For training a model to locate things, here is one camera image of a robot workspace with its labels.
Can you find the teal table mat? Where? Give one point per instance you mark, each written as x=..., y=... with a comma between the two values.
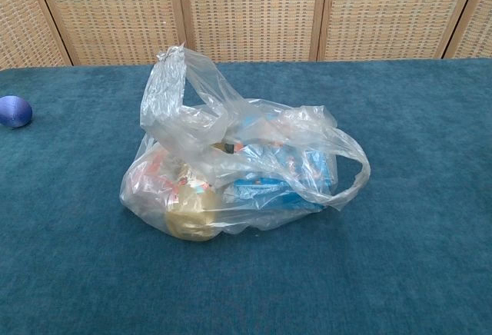
x=384, y=235

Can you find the red and white snack packet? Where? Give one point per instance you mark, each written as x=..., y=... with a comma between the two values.
x=161, y=181

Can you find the yellow round container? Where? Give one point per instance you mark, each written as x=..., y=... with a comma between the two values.
x=188, y=219

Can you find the clear plastic shopping bag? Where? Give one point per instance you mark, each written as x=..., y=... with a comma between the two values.
x=184, y=120

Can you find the blue snack packet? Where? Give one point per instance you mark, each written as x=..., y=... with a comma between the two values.
x=276, y=193

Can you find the blue ball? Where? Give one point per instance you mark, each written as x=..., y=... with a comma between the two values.
x=14, y=112

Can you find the woven folding screen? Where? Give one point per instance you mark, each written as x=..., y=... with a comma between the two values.
x=250, y=8

